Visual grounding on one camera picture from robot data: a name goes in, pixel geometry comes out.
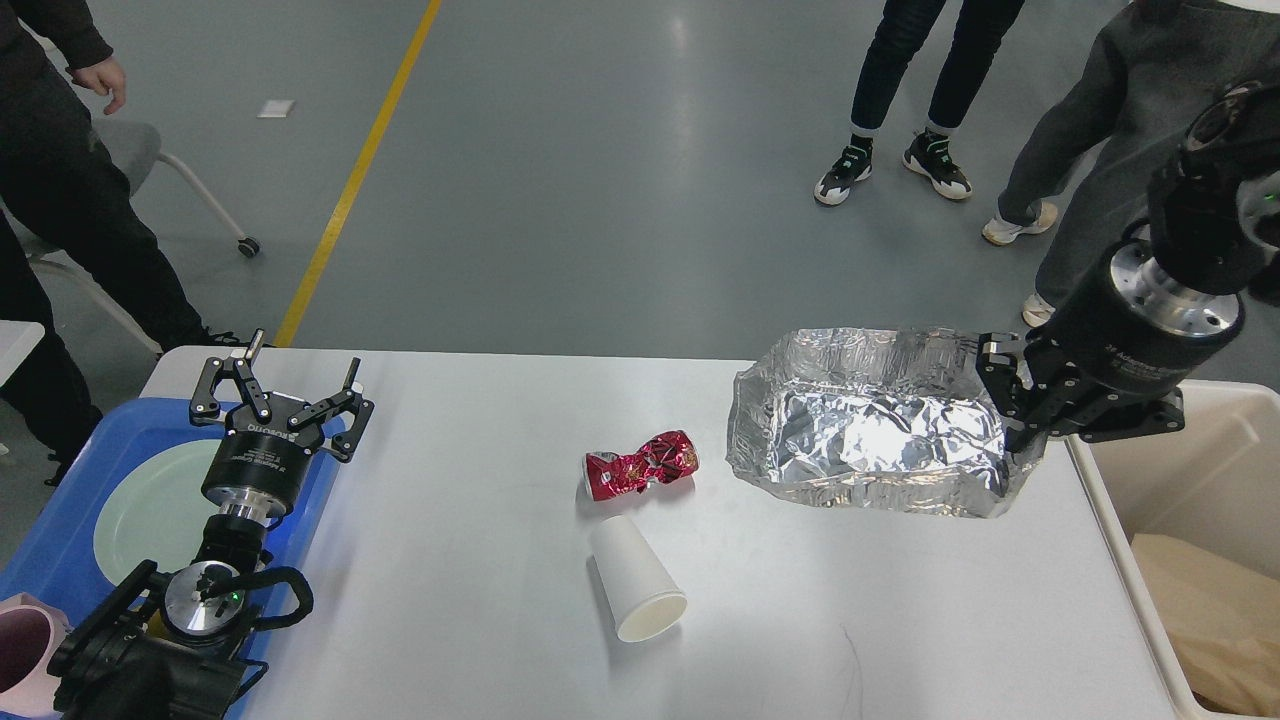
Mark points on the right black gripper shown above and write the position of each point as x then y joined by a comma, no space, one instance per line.
1111,358

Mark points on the white paper cup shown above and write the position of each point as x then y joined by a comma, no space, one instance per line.
644,599

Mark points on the crushed red can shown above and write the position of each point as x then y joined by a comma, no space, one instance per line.
662,460

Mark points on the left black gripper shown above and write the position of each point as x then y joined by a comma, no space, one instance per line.
269,441

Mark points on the beige plastic bin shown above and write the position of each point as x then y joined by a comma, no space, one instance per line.
1212,484

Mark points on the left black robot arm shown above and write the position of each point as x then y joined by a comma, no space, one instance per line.
170,644

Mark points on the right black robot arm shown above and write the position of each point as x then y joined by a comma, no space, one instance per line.
1214,203

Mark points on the light green plate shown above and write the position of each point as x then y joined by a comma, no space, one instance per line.
158,512

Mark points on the aluminium foil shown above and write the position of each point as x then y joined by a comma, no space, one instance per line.
892,419

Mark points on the person in black clothes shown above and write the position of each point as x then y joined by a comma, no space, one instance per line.
59,181

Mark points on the pink mug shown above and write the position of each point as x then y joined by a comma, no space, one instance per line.
31,631

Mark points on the white side table corner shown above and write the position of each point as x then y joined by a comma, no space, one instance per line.
17,341

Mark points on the brown paper bag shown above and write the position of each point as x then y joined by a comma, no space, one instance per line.
1222,621

